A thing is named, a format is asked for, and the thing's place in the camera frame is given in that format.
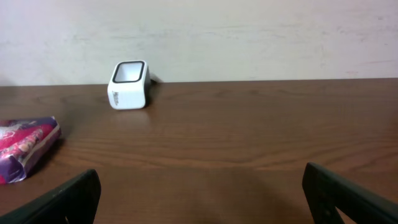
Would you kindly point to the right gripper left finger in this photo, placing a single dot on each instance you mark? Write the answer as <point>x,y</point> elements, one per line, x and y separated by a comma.
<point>75,201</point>

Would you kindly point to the red purple snack pack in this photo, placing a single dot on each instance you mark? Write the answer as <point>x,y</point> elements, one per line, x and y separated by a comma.
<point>23,143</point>

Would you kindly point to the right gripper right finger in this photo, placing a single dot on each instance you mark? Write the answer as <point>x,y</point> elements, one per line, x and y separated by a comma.
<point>328,193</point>

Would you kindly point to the white barcode scanner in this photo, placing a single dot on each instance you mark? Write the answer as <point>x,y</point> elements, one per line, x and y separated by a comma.
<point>129,85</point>

